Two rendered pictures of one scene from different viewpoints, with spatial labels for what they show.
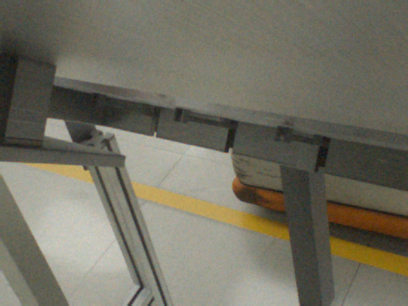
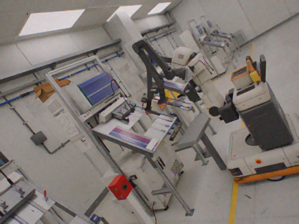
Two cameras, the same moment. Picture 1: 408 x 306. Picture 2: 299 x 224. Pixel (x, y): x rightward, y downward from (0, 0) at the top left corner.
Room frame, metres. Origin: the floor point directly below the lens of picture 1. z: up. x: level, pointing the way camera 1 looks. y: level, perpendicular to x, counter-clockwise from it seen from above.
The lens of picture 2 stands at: (0.27, -2.25, 1.37)
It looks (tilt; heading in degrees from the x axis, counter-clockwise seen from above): 9 degrees down; 85
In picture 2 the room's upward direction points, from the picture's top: 34 degrees counter-clockwise
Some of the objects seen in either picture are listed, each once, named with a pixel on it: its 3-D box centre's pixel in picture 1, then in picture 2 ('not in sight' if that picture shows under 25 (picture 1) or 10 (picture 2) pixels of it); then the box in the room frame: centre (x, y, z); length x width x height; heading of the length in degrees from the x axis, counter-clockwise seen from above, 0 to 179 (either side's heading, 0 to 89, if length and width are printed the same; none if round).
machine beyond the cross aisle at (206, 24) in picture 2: not in sight; (212, 40); (4.38, 4.96, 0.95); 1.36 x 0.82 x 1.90; 137
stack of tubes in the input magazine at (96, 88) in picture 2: not in sight; (97, 88); (0.14, 0.18, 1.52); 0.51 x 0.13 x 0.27; 47
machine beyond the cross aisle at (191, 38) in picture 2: not in sight; (203, 49); (3.39, 3.91, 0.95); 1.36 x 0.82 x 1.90; 137
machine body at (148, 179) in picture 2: not in sight; (145, 173); (0.01, 0.22, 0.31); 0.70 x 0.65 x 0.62; 47
